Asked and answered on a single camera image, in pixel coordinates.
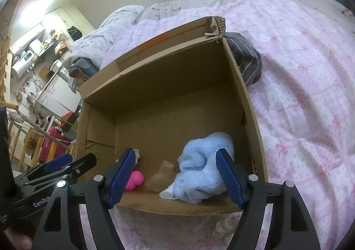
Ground white water heater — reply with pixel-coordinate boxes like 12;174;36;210
11;50;38;80

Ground dark striped cloth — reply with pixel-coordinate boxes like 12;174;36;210
223;32;263;85

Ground pink floral blanket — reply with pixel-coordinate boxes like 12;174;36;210
79;0;355;250

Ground fluffy blue scrunchie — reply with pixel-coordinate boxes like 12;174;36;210
170;132;236;205

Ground beige scrunchie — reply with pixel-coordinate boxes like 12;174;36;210
213;217;241;238

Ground brown cardboard box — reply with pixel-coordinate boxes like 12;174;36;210
75;16;269;217

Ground grey patterned duvet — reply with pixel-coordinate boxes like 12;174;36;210
68;0;355;73

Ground pile of clothes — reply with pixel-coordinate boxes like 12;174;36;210
68;57;100;92

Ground green handled mop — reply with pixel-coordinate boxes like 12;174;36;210
39;103;79;130

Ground black hanging garment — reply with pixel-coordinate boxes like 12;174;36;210
67;26;84;41

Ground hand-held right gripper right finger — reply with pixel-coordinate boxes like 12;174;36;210
215;148;322;250

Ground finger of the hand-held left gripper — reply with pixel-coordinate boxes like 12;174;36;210
26;152;97;187
17;154;73;181

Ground pink rubber toy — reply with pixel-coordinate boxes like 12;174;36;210
124;170;145;192

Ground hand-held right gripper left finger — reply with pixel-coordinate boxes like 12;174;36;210
35;147;137;250

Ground red suitcase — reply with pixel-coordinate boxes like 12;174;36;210
39;126;70;164

